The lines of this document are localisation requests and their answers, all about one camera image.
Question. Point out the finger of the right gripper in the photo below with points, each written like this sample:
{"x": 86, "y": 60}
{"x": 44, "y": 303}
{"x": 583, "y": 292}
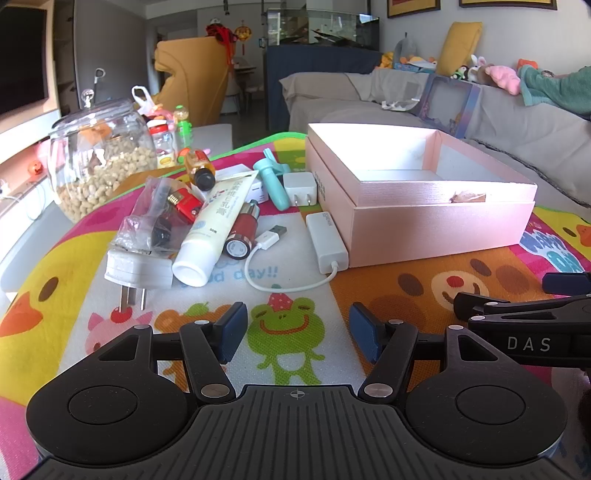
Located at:
{"x": 468, "y": 305}
{"x": 567, "y": 283}

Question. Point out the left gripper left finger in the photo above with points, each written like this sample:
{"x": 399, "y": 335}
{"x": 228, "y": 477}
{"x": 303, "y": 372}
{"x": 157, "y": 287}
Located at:
{"x": 207, "y": 347}

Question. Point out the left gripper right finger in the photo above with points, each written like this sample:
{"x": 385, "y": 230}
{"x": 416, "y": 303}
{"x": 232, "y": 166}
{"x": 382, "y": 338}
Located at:
{"x": 389, "y": 347}

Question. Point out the white cream tube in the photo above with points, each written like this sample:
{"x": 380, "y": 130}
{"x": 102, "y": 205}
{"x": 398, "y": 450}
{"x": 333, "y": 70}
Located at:
{"x": 203, "y": 245}

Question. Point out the white usb adapter with cable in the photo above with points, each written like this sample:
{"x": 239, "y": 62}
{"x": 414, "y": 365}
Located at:
{"x": 330, "y": 250}

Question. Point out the white plug adapter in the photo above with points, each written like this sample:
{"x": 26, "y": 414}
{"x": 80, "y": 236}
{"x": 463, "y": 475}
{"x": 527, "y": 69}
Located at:
{"x": 137, "y": 273}

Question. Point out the clear plastic bag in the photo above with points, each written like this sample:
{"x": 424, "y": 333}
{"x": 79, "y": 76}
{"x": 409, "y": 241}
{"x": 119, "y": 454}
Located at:
{"x": 154, "y": 227}

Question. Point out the small amber bottle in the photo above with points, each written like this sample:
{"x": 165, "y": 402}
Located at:
{"x": 200, "y": 170}

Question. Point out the white two-pin charger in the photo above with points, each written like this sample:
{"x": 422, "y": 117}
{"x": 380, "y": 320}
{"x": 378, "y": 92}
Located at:
{"x": 301, "y": 188}

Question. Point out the pink cardboard box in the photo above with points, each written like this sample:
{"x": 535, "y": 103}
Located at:
{"x": 400, "y": 193}

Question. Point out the grey sofa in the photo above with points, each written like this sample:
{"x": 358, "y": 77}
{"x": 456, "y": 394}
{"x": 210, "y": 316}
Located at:
{"x": 548, "y": 145}

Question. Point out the colourful cartoon play mat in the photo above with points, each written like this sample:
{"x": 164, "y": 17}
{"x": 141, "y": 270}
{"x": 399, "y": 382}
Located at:
{"x": 65, "y": 308}

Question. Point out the green plush blanket toy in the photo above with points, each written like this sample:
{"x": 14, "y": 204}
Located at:
{"x": 571, "y": 92}

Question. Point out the pink plush toy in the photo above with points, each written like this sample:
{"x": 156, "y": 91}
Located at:
{"x": 505, "y": 78}

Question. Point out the small red-lid jar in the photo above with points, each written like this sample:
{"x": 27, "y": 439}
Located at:
{"x": 163, "y": 140}

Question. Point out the green toy bottle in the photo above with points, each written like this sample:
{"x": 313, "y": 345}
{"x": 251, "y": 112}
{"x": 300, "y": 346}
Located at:
{"x": 183, "y": 127}

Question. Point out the glass jar of nuts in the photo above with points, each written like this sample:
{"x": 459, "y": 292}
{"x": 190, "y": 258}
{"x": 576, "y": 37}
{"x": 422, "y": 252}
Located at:
{"x": 93, "y": 151}

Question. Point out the yellow cushion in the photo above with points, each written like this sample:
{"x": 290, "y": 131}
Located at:
{"x": 461, "y": 42}

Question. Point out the yellow armchair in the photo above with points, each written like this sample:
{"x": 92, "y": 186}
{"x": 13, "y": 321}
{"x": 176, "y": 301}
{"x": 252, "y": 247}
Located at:
{"x": 197, "y": 79}

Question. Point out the glass fish tank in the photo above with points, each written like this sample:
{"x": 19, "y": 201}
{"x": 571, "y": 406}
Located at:
{"x": 284, "y": 26}

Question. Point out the black television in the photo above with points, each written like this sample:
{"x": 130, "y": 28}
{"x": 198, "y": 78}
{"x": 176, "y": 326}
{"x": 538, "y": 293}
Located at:
{"x": 22, "y": 54}

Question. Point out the purple picture frame box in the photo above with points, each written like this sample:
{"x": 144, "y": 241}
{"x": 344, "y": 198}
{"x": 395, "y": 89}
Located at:
{"x": 447, "y": 104}

